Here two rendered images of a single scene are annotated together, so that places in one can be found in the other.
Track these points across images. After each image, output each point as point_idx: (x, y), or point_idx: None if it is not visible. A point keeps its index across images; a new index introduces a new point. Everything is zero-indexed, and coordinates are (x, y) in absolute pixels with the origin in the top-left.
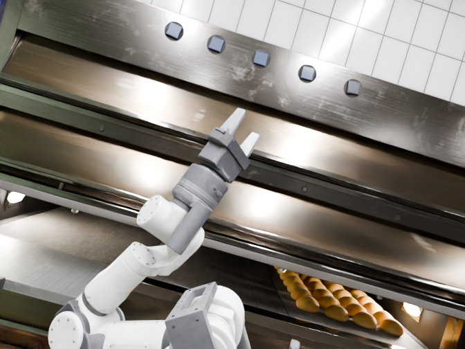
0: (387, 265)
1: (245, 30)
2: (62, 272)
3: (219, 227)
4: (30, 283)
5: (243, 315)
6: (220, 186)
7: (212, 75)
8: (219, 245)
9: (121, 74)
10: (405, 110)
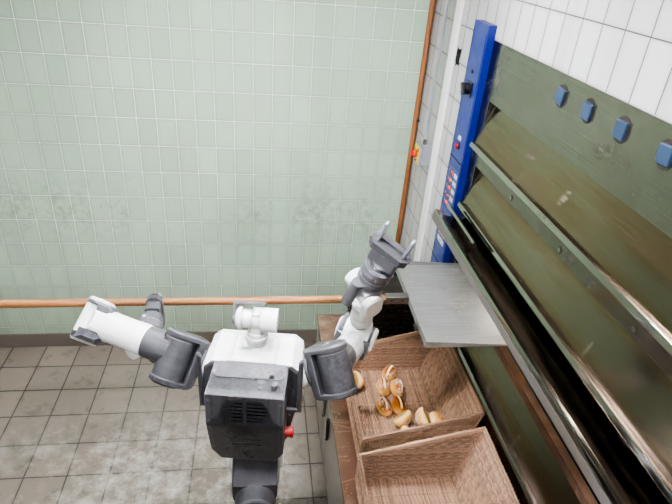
0: None
1: (615, 90)
2: (461, 314)
3: None
4: (427, 309)
5: (273, 324)
6: (368, 273)
7: (580, 150)
8: (510, 343)
9: (532, 143)
10: None
